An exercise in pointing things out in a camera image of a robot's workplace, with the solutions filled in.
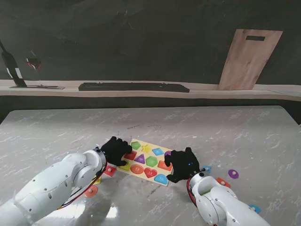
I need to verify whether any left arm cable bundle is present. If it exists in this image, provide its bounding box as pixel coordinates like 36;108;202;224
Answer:
56;162;108;210

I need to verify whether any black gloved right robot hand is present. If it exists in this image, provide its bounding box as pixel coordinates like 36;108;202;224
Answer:
164;147;201;184

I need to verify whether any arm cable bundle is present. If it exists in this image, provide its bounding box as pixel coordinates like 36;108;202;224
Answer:
186;178;200;209
56;162;108;210

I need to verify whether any flat tray under bottle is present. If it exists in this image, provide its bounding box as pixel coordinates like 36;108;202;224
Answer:
9;84;65;90

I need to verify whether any orange rectangle puzzle piece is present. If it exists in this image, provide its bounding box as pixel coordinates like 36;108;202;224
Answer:
216;177;232;188

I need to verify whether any light wooden shelf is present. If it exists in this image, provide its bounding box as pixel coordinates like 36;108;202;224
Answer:
0;79;301;102

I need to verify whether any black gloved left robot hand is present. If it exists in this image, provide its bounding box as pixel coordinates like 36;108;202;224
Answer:
100;136;133;167

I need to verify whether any dark wine bottle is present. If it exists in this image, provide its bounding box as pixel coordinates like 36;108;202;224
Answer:
0;40;28;88

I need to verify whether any orange oval puzzle piece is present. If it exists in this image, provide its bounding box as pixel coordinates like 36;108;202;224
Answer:
84;185;98;198

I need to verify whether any yellow wooden shape puzzle board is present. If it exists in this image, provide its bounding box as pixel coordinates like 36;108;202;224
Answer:
117;138;174;187

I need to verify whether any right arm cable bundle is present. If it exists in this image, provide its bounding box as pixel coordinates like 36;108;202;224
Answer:
186;178;200;209

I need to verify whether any red wine glass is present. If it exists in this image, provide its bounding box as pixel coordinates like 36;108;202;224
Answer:
25;50;42;87

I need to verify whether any red square puzzle piece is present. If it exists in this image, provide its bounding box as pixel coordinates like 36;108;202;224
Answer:
103;165;117;178

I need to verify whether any wooden cutting board with slot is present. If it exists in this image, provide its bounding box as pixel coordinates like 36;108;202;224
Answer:
216;29;284;91

